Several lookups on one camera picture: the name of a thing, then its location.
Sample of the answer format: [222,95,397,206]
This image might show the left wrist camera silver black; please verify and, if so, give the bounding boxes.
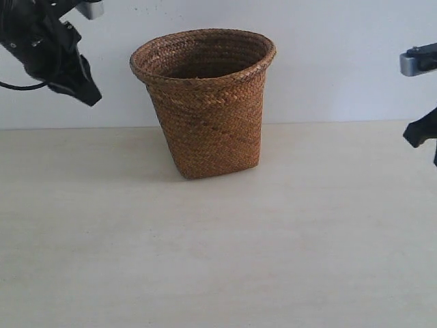
[74,0,104,21]

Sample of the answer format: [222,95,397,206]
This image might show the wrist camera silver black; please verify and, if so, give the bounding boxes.
[74,0,104,21]
[399,43,436,77]

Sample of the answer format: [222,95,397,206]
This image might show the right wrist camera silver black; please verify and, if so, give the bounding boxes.
[399,43,436,77]

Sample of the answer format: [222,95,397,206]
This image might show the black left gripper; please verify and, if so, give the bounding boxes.
[1,1,102,107]

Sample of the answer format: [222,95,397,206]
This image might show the brown woven wicker basket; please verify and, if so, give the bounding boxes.
[129,28,277,180]

